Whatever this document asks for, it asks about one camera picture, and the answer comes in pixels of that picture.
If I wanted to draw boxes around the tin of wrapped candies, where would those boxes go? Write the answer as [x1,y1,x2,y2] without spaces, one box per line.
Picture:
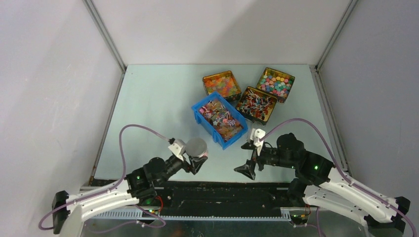
[235,86,278,126]

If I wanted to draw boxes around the clear plastic jar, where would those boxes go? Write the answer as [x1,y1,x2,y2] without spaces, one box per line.
[187,149,208,159]

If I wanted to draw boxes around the grey slotted cable duct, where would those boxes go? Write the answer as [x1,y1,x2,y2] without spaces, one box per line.
[85,208,292,221]

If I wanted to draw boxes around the blue plastic candy bin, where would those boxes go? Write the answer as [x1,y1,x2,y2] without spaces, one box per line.
[191,92,248,150]

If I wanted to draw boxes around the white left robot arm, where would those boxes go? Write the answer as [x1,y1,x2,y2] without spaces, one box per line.
[52,155,202,235]

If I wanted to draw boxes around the tin of pastel candies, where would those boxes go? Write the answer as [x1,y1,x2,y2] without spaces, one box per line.
[256,67,295,104]

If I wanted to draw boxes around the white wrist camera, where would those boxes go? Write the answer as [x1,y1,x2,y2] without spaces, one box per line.
[168,138,186,161]
[249,128,266,156]

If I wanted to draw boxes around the tin of orange candies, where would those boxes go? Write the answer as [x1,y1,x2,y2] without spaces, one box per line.
[202,71,242,102]

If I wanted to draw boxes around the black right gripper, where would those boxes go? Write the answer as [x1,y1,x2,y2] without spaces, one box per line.
[234,141,296,180]

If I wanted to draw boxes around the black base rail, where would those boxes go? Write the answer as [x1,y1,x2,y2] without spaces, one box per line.
[140,181,308,218]

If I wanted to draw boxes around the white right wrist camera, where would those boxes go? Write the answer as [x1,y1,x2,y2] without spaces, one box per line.
[249,128,266,156]

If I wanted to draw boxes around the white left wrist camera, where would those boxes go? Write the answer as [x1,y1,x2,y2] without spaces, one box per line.
[168,138,186,161]

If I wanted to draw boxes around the white jar lid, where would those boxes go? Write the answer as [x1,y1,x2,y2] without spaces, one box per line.
[185,137,208,153]

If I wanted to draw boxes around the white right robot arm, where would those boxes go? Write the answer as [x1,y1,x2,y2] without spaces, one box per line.
[234,129,410,237]

